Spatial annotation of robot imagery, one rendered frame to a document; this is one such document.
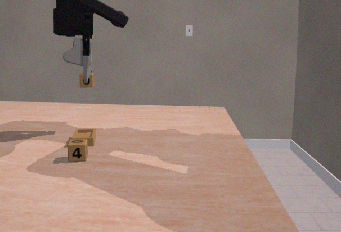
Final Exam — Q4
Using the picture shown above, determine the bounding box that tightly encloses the brown wooden number cube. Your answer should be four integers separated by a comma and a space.
80, 73, 94, 87
68, 139, 88, 162

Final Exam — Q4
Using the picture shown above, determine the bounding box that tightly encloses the brown wooden tray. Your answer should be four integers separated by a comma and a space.
71, 128, 96, 146

